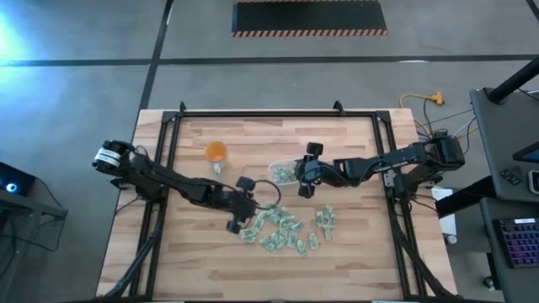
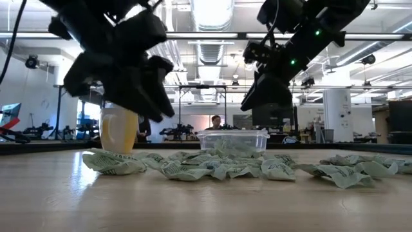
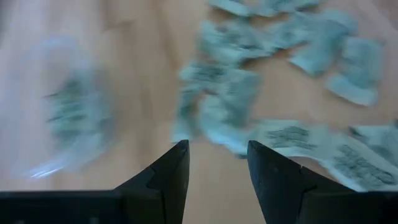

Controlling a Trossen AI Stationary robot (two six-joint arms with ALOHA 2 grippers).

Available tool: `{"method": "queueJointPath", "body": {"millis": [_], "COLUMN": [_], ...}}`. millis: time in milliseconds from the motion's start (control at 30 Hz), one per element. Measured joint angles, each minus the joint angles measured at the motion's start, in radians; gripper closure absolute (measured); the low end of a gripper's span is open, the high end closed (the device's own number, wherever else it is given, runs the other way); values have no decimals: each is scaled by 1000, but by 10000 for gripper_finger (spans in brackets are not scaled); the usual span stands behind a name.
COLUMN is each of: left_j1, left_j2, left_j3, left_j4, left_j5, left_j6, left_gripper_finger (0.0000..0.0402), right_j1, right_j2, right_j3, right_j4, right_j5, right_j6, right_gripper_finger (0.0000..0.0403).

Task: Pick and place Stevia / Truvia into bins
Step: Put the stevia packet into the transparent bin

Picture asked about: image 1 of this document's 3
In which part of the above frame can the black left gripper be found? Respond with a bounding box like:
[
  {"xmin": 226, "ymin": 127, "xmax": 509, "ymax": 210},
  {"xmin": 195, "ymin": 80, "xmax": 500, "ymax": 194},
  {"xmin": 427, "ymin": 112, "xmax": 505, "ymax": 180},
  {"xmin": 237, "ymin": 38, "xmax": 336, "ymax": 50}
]
[{"xmin": 227, "ymin": 176, "xmax": 260, "ymax": 235}]

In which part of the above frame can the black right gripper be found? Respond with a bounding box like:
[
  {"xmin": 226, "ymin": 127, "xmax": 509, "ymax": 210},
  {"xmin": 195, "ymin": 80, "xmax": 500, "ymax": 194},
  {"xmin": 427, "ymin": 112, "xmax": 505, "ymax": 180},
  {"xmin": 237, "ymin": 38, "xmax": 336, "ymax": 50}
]
[{"xmin": 294, "ymin": 141, "xmax": 326, "ymax": 199}]

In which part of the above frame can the clear plastic container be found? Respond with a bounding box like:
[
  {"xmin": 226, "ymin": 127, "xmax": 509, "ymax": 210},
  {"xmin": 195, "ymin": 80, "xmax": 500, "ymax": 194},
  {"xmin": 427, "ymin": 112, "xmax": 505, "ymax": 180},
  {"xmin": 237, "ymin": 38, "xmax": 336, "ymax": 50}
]
[{"xmin": 267, "ymin": 158, "xmax": 302, "ymax": 188}]

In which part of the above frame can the black mat striped edge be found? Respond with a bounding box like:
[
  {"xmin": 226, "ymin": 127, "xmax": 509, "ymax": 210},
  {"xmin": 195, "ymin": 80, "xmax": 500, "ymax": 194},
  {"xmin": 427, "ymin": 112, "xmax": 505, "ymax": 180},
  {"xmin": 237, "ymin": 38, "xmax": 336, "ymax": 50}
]
[{"xmin": 231, "ymin": 0, "xmax": 389, "ymax": 38}]

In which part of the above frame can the white box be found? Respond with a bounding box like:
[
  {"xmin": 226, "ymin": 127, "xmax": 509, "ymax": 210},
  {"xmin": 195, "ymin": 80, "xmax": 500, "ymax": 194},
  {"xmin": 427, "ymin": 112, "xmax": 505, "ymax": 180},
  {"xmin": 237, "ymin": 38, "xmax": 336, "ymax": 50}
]
[{"xmin": 431, "ymin": 187, "xmax": 458, "ymax": 237}]

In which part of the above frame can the black desk beam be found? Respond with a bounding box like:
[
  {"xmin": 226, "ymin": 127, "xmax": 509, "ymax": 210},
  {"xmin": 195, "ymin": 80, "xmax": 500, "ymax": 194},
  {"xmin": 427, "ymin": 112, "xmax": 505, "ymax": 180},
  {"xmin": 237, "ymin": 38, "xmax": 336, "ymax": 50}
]
[{"xmin": 435, "ymin": 175, "xmax": 500, "ymax": 219}]

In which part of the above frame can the grey desk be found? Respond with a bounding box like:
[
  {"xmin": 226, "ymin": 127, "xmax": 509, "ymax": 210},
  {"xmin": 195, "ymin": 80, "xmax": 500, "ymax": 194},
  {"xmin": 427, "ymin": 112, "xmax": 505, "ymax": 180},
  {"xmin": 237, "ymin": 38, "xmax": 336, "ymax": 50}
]
[
  {"xmin": 469, "ymin": 87, "xmax": 539, "ymax": 203},
  {"xmin": 479, "ymin": 196, "xmax": 539, "ymax": 303}
]

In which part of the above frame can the small black remote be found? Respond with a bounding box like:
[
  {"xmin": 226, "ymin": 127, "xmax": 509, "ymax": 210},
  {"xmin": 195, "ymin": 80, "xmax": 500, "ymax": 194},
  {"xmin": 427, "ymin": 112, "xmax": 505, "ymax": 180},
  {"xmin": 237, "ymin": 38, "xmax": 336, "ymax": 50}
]
[{"xmin": 499, "ymin": 167, "xmax": 522, "ymax": 187}]

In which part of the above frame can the dark grey stand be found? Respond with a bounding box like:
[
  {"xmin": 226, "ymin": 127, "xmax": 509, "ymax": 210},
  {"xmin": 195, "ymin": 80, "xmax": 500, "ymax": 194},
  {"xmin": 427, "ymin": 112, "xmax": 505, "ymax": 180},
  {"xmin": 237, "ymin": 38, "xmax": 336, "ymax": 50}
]
[{"xmin": 0, "ymin": 176, "xmax": 68, "ymax": 253}]

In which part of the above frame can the black tablet screen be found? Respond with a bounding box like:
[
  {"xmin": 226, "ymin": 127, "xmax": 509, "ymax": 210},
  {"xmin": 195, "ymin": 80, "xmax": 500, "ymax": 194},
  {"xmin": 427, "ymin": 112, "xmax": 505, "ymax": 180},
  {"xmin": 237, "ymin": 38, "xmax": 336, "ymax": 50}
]
[{"xmin": 512, "ymin": 141, "xmax": 539, "ymax": 164}]

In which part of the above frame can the black pole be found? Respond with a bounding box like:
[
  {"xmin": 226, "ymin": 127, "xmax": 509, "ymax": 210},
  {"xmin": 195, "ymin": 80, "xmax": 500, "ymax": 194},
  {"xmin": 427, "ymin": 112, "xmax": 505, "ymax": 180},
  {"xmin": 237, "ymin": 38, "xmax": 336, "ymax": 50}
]
[{"xmin": 487, "ymin": 56, "xmax": 539, "ymax": 105}]

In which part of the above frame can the black backlit keyboard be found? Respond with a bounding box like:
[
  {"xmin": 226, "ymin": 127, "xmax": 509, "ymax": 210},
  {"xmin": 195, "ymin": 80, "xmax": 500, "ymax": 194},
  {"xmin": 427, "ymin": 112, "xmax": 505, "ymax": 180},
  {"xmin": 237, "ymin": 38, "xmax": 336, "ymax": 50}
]
[{"xmin": 491, "ymin": 216, "xmax": 539, "ymax": 270}]

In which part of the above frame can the black computer blue light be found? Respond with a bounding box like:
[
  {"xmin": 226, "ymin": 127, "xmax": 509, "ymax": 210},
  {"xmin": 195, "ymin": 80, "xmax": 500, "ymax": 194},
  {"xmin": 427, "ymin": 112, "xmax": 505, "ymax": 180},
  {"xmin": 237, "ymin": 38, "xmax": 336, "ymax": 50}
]
[{"xmin": 0, "ymin": 162, "xmax": 37, "ymax": 198}]

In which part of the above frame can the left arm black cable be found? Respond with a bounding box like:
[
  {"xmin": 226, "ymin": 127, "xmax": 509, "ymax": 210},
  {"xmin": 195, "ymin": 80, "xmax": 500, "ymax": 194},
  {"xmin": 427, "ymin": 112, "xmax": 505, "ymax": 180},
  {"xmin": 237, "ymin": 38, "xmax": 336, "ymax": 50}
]
[{"xmin": 251, "ymin": 179, "xmax": 282, "ymax": 211}]

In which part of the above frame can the black metal table frame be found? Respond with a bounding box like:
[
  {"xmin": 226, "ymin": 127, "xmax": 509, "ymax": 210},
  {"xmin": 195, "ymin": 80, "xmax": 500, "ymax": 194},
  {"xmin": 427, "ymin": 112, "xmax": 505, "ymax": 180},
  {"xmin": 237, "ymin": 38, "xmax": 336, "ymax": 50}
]
[{"xmin": 100, "ymin": 99, "xmax": 458, "ymax": 303}]

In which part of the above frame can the yellow extension cord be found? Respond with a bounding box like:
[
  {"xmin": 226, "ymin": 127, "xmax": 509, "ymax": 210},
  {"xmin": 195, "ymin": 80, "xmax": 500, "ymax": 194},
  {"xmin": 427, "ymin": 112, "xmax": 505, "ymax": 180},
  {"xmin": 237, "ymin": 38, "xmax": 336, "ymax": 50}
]
[{"xmin": 398, "ymin": 91, "xmax": 446, "ymax": 138}]

